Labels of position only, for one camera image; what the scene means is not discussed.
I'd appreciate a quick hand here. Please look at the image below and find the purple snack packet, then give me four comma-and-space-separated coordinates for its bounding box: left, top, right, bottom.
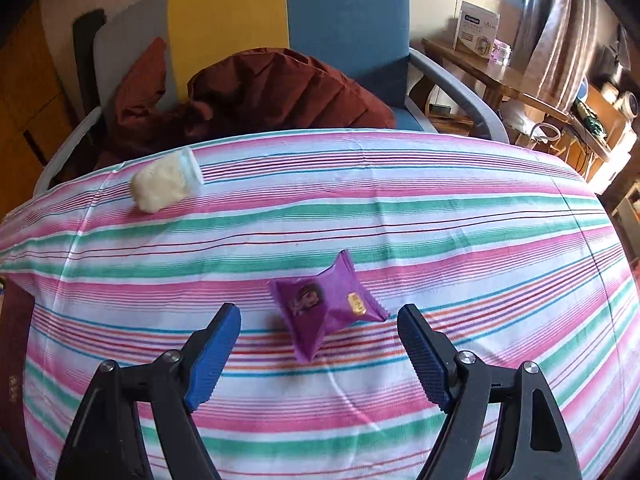
269, 250, 390, 364

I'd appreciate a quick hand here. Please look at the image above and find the cream sock pair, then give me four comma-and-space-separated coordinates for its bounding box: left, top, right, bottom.
129, 148, 204, 214

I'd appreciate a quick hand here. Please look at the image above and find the maroon gift box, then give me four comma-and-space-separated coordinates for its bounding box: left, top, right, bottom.
1, 278, 36, 479

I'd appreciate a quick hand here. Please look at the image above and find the striped pink green bedsheet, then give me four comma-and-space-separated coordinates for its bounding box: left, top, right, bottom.
1, 130, 639, 479

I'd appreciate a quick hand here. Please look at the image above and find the wooden wardrobe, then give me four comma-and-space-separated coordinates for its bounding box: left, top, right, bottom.
1, 2, 77, 214

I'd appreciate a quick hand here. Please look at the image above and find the wooden side table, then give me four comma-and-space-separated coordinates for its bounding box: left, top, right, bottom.
422, 38, 611, 162

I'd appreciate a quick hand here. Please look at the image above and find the dark red jacket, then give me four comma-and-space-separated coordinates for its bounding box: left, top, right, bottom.
96, 38, 396, 168

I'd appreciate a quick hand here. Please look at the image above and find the white appliance box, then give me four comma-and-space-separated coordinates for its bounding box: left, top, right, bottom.
454, 1, 500, 60

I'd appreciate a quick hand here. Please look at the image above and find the brown curtain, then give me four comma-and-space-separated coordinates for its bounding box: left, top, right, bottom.
510, 0, 599, 113

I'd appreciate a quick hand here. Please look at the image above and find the grey yellow blue armchair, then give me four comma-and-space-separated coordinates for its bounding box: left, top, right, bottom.
36, 0, 508, 193

